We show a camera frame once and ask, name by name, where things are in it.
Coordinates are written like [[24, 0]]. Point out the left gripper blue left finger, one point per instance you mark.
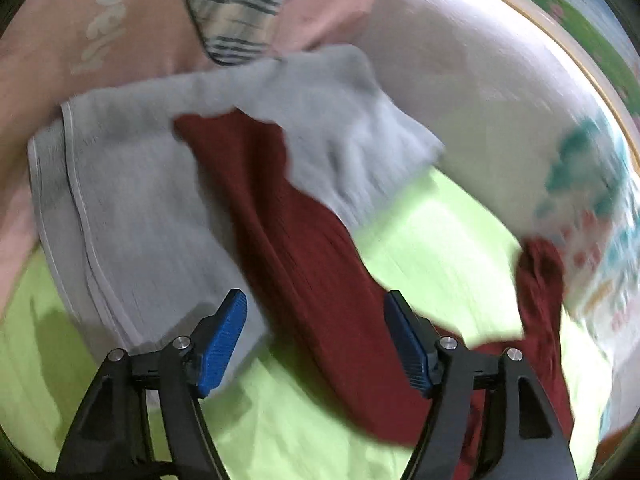
[[110, 437]]

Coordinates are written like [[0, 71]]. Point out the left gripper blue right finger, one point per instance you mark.
[[520, 435]]

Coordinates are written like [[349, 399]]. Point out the dark red knit hooded sweater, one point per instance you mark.
[[305, 270]]

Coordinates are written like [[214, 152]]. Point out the folded grey cloth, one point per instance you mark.
[[139, 249]]

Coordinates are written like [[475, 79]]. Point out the light green bed sheet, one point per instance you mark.
[[449, 255]]

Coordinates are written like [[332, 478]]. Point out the white floral quilt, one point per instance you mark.
[[521, 111]]

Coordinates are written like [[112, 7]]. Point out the pink heart pattern pillow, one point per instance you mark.
[[55, 49]]

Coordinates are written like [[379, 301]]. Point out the gold framed landscape painting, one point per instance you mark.
[[607, 38]]

